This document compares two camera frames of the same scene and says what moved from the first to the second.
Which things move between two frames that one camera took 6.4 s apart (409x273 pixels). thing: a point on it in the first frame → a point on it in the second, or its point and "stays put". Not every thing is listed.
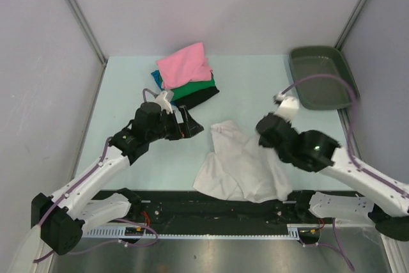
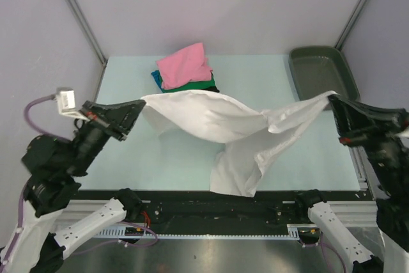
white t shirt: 240,169 → 248,135
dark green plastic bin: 322,93 stays put
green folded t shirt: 188,87 stays put
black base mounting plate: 175,208 stays put
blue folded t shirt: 156,77 stays put
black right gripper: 262,142 → 381,122
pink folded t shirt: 186,65 stays put
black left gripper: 187,128 → 115,118
